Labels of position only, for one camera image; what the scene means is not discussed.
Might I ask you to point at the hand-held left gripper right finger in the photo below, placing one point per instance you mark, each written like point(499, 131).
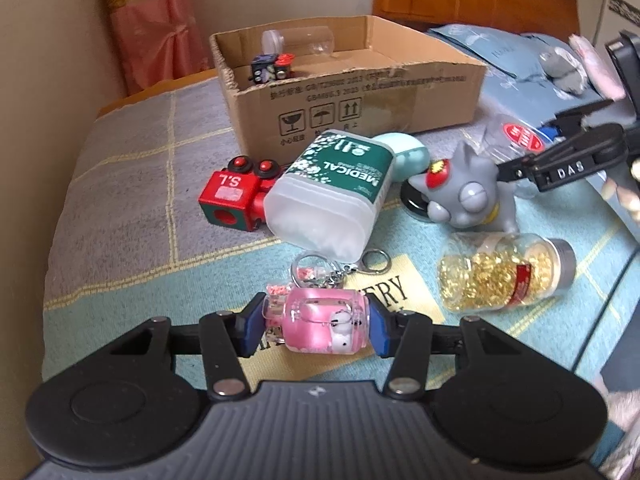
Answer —
point(380, 331)

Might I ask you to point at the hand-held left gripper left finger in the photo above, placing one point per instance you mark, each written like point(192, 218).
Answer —
point(253, 328)

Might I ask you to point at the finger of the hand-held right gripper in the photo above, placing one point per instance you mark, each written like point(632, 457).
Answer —
point(575, 117)
point(517, 166)

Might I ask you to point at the clear jar with red label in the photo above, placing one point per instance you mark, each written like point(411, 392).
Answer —
point(521, 136)

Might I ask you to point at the grey cat figurine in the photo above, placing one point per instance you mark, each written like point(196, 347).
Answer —
point(465, 195)

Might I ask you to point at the mint green egg-shaped case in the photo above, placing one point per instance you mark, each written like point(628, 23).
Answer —
point(410, 152)

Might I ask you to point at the gold capsule bottle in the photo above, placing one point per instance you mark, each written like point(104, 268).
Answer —
point(495, 275)

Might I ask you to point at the black oval case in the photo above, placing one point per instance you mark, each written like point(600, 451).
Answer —
point(413, 205)

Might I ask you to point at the red toy train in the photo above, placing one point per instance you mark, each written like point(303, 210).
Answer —
point(227, 200)

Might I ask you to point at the cardboard box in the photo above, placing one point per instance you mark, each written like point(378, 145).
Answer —
point(380, 105)

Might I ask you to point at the white green medical bottle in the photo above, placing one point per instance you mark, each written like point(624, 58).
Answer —
point(332, 180)

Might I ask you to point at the person's right hand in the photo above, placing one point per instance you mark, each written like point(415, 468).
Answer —
point(620, 192)

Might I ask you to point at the grey plush toy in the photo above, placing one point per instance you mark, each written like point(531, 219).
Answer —
point(562, 67)

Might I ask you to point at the pink cloth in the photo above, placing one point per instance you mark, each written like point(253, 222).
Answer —
point(597, 67)

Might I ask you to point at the blue floral quilt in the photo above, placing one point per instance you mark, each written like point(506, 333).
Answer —
point(520, 100)

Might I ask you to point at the blue floral pillow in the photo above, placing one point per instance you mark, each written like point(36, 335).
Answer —
point(480, 45)

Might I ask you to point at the checked bed blanket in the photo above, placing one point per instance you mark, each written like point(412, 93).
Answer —
point(130, 185)

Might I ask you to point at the clear jar with white lid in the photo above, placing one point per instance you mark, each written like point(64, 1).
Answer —
point(300, 40)

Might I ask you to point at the small dark toy train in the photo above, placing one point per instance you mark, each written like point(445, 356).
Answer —
point(270, 67)

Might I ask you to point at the pink curtain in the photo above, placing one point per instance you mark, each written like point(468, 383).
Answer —
point(150, 25)

